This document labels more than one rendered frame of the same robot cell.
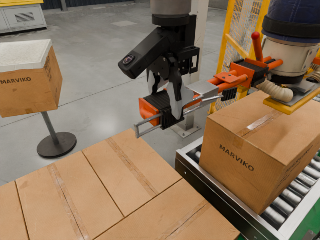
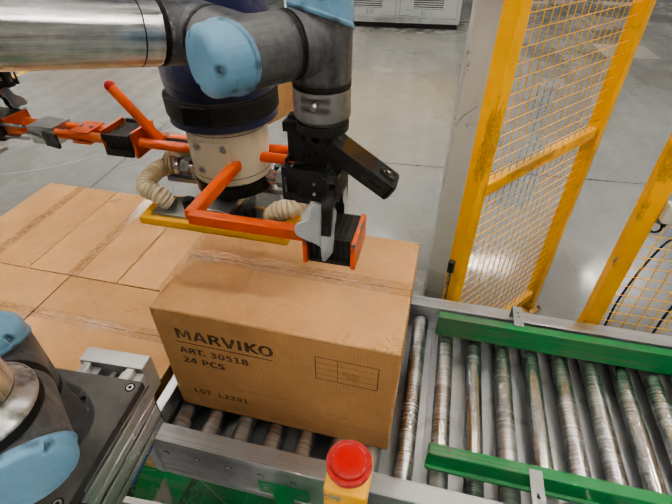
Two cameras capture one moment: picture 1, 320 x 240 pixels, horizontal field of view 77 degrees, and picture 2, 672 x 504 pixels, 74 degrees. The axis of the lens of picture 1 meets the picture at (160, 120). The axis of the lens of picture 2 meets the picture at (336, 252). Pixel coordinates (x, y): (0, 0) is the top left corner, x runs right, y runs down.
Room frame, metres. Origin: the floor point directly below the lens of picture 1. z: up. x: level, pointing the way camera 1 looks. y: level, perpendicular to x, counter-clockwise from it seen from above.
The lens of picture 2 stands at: (0.39, -1.32, 1.70)
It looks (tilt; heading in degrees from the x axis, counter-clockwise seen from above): 39 degrees down; 51
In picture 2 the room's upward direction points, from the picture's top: straight up
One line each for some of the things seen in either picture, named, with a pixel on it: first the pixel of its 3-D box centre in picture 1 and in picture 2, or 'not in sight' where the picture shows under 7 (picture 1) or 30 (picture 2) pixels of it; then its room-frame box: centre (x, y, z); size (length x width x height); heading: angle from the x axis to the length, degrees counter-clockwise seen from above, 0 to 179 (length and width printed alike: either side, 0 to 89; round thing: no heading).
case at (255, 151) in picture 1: (264, 142); (299, 324); (0.85, -0.59, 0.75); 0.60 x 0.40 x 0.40; 127
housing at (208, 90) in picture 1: (201, 93); (51, 130); (0.50, -0.11, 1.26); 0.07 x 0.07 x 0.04; 37
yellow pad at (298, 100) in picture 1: (299, 89); (219, 212); (0.70, -0.54, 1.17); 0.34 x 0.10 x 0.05; 127
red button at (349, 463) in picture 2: not in sight; (349, 466); (0.61, -1.09, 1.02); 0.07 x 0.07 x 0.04
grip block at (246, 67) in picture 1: (247, 72); (130, 137); (0.63, -0.29, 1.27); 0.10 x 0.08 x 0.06; 37
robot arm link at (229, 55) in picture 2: not in sight; (239, 51); (0.64, -0.85, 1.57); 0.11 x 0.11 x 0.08; 1
